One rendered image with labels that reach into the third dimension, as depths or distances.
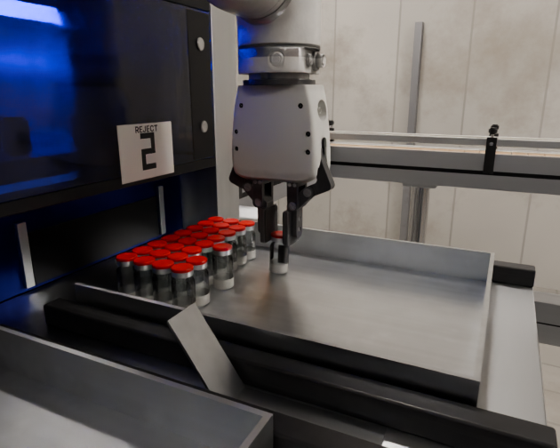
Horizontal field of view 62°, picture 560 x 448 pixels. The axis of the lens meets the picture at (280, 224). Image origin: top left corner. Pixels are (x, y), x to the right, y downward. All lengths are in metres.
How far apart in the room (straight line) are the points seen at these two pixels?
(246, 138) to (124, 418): 0.29
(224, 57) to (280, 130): 0.22
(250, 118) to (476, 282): 0.30
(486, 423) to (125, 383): 0.22
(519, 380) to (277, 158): 0.29
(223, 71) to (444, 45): 2.37
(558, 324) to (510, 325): 0.98
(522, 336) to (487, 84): 2.52
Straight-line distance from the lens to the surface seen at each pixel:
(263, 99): 0.48
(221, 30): 0.67
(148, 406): 0.32
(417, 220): 1.39
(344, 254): 0.58
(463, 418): 0.31
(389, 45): 3.03
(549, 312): 1.44
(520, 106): 2.91
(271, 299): 0.47
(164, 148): 0.56
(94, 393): 0.35
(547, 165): 1.31
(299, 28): 0.47
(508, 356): 0.42
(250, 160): 0.50
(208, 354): 0.33
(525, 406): 0.37
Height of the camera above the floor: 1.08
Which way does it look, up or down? 16 degrees down
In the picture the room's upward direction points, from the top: straight up
